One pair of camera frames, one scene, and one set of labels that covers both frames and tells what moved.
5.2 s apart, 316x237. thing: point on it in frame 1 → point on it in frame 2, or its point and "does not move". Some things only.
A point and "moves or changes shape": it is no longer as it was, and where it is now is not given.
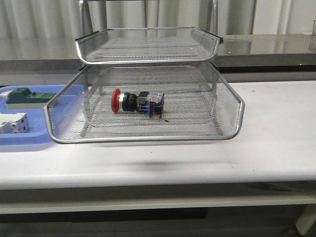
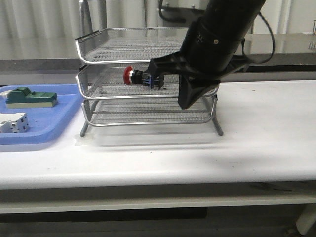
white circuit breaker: (12, 123) does not move
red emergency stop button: (151, 103) → (136, 77)
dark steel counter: (252, 54) does not move
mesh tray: (147, 45) does not move
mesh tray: (198, 104) moves or changes shape
